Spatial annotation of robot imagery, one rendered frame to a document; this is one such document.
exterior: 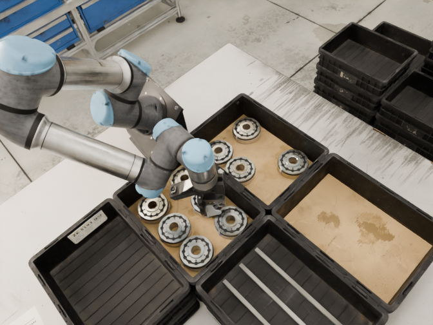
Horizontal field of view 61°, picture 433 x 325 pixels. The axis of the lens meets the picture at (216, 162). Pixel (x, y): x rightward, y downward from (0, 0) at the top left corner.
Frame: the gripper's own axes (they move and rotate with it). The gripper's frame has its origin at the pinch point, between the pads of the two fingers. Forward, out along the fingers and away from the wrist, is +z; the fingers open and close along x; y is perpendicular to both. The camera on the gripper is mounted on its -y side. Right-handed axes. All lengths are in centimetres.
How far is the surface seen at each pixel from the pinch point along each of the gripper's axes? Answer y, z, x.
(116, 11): -76, 61, 187
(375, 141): 65, 17, 33
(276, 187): 23.5, 2.7, 7.8
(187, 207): -6.6, 2.5, 1.8
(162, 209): -14.0, -0.5, 0.1
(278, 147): 25.4, 3.7, 23.9
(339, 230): 41.3, 1.5, -8.5
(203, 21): -17, 99, 216
